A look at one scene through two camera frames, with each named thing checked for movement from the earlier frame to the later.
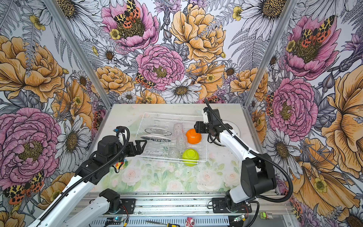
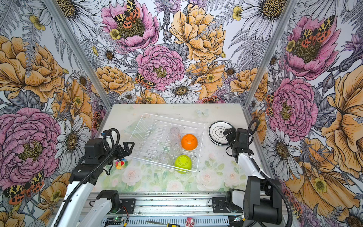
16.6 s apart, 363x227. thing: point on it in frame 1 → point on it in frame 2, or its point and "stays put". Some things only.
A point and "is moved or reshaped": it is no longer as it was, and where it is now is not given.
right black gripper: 199,126 → 229,131
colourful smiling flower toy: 124,164 stays put
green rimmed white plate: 158,131 is moved or reshaped
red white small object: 190,222 stays put
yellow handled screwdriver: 168,224 stays put
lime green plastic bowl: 190,154 → 183,161
